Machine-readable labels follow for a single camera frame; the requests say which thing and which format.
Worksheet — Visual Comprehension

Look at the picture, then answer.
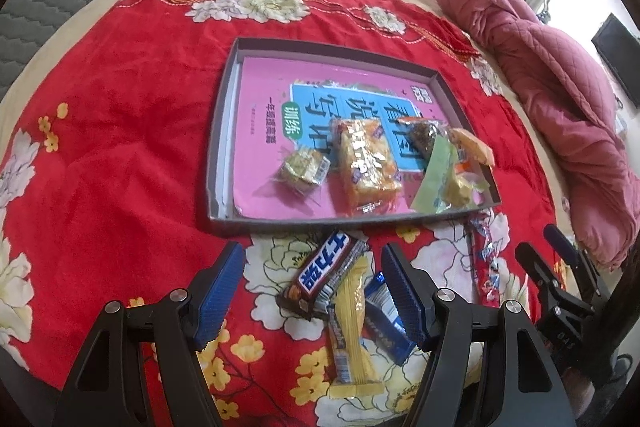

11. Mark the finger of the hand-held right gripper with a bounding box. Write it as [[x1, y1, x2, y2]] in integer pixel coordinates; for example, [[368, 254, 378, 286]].
[[543, 224, 613, 298], [515, 242, 568, 308]]

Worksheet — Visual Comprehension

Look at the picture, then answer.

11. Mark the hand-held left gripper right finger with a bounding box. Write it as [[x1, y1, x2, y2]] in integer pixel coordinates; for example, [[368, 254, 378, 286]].
[[381, 243, 578, 427]]

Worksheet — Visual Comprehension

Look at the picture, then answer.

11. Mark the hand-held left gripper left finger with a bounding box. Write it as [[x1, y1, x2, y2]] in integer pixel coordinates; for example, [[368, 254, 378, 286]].
[[52, 242, 247, 427]]

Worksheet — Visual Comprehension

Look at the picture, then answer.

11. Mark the blue wafer packet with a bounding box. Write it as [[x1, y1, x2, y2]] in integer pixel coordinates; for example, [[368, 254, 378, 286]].
[[364, 271, 418, 367]]

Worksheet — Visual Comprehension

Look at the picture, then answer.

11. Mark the red cartoon snack packet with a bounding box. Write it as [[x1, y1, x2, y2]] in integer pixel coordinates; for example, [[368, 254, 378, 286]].
[[465, 212, 508, 308]]

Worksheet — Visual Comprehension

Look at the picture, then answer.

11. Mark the yellow snack bar packet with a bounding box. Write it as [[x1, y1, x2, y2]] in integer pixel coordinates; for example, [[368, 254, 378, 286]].
[[326, 257, 386, 400]]

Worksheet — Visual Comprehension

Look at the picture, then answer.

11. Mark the shallow grey cardboard box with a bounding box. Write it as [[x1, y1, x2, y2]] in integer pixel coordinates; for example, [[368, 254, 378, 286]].
[[206, 37, 502, 239]]

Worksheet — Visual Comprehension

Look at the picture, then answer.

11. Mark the brown chocolate bar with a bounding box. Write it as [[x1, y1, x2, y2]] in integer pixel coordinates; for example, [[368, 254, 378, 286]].
[[276, 231, 372, 320]]

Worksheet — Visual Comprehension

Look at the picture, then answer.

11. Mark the yellow green snack packet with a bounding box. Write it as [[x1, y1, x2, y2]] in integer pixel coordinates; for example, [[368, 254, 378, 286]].
[[410, 134, 493, 214]]

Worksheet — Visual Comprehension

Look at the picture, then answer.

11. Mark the orange puffed snack packet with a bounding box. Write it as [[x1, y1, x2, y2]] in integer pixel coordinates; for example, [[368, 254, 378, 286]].
[[330, 117, 403, 214]]

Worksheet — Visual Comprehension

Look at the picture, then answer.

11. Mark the pale orange snack packet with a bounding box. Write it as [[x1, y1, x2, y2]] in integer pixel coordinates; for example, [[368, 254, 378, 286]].
[[447, 127, 496, 166]]

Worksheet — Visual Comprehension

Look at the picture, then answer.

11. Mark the small clear cake packet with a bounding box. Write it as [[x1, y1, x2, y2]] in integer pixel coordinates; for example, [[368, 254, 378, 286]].
[[277, 147, 332, 198]]

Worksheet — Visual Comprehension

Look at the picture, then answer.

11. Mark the clear orange-trimmed nut packet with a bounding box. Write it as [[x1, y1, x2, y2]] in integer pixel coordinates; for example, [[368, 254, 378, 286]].
[[402, 117, 453, 160]]

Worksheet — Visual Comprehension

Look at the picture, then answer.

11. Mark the pink quilt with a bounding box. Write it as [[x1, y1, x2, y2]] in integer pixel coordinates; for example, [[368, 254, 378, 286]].
[[431, 0, 640, 272]]

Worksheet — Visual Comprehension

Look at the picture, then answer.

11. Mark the pink book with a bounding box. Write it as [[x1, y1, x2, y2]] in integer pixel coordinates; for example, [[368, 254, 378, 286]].
[[227, 57, 476, 218]]

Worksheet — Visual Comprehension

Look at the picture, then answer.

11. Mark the black television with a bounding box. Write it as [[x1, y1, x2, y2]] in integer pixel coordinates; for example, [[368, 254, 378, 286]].
[[591, 13, 640, 102]]

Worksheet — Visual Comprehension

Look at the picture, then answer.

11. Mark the red floral blanket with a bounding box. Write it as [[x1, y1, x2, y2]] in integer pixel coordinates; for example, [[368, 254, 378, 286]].
[[0, 0, 576, 427]]

